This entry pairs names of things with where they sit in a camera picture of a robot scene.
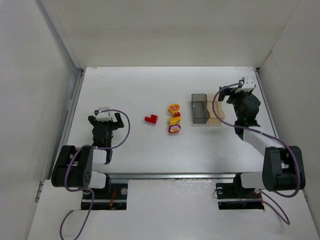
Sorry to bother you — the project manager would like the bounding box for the red L-shaped lego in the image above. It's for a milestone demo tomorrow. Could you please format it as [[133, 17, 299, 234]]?
[[144, 114, 159, 125]]

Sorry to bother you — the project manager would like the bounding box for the yellow peacock lego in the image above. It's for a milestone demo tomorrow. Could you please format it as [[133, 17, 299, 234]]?
[[168, 103, 180, 115]]

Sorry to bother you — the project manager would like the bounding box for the yellow square lego brick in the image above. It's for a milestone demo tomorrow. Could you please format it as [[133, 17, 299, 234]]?
[[168, 116, 181, 126]]

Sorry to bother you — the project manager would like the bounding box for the small red lego brick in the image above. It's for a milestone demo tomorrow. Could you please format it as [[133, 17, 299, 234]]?
[[173, 112, 181, 118]]

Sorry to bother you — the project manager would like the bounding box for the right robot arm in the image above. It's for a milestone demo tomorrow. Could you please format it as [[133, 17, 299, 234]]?
[[213, 80, 306, 195]]

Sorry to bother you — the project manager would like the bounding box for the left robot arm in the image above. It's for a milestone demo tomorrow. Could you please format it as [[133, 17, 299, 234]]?
[[51, 109, 125, 190]]

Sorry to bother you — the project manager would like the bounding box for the amber transparent container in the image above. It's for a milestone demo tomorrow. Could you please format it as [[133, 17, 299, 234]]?
[[206, 93, 225, 125]]

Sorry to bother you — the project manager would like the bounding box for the grey transparent container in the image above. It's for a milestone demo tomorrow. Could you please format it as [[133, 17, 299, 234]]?
[[191, 93, 210, 124]]

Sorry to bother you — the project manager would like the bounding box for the red cloud print lego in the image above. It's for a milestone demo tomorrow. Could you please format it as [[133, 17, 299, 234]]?
[[168, 124, 182, 134]]

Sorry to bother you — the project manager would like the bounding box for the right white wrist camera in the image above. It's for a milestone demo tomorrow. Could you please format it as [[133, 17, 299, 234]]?
[[236, 77, 255, 92]]

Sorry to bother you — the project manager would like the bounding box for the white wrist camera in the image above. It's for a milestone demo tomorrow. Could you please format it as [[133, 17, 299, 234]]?
[[236, 77, 255, 92], [94, 107, 112, 122]]

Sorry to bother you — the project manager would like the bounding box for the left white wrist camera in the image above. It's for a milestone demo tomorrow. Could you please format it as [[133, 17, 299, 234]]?
[[94, 107, 112, 122]]

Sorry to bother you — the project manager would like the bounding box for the aluminium rail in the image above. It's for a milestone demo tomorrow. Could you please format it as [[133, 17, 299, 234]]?
[[107, 173, 236, 180]]

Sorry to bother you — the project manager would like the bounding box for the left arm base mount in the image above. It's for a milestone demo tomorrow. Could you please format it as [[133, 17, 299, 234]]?
[[91, 180, 128, 211]]

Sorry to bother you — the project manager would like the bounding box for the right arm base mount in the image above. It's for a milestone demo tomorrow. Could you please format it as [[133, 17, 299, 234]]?
[[213, 182, 265, 210]]

